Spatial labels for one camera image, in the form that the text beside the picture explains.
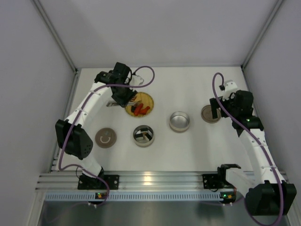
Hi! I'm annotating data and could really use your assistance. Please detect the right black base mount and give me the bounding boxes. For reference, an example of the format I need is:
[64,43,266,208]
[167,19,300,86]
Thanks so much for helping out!
[202,164,241,191]

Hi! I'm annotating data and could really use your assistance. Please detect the brown smiley lid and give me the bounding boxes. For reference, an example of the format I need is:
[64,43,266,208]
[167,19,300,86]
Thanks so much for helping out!
[95,128,117,149]

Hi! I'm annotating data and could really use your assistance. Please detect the round metal tin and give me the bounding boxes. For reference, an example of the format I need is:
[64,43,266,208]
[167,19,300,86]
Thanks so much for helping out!
[132,125,155,147]
[169,111,190,133]

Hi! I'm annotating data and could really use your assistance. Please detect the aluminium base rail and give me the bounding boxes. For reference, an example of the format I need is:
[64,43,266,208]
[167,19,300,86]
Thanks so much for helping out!
[35,170,289,192]

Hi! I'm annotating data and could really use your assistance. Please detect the left round metal tin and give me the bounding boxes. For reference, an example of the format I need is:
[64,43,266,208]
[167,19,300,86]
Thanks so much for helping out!
[132,125,155,147]

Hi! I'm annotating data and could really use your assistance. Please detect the right round metal tin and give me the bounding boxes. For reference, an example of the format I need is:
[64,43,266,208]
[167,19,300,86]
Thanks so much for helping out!
[169,111,190,133]

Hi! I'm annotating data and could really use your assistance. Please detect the slotted cable duct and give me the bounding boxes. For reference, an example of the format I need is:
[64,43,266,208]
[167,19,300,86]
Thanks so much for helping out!
[45,191,235,202]

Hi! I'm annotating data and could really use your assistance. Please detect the round bamboo tray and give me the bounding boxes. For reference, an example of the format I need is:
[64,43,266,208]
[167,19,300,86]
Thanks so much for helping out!
[125,92,154,118]

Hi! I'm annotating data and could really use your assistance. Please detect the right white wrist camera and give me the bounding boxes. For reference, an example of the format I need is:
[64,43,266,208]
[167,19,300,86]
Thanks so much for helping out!
[219,80,238,100]

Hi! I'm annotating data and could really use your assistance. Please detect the red sausage piece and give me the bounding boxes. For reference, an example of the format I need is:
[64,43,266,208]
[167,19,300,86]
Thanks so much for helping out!
[139,106,150,115]
[134,103,143,116]

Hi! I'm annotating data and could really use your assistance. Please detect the brown lid right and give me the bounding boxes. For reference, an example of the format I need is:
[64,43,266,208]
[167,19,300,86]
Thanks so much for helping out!
[201,105,221,124]

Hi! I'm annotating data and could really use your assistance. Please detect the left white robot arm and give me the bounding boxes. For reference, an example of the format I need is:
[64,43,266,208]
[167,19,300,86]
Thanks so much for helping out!
[55,62,144,182]

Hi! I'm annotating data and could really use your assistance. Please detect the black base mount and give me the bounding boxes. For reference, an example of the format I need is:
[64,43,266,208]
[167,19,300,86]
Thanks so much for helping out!
[202,164,241,191]
[78,169,119,190]

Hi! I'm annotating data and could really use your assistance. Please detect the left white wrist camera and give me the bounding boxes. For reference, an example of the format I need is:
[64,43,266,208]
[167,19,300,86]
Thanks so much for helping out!
[130,75,144,86]

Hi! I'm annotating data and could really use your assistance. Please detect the white sushi roll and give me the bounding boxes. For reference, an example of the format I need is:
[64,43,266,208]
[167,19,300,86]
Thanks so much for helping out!
[134,133,144,141]

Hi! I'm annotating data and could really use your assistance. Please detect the metal tongs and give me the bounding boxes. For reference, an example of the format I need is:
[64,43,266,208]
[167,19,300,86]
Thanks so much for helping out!
[106,101,142,108]

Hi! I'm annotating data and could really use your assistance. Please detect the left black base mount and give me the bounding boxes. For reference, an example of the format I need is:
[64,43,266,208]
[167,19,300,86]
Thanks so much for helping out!
[78,169,119,190]

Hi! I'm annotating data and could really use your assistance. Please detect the salmon sushi roll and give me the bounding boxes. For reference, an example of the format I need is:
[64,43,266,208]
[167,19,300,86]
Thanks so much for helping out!
[143,133,153,141]

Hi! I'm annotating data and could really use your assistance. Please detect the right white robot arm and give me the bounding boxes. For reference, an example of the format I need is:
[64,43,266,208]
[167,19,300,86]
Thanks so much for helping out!
[210,90,297,216]

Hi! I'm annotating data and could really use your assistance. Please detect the black sea cucumber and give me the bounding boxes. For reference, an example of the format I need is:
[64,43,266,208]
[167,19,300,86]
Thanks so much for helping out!
[131,105,136,113]

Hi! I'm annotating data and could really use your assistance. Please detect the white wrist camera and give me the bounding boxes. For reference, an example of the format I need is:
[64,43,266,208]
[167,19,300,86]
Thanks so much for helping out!
[130,75,144,86]
[219,80,238,100]

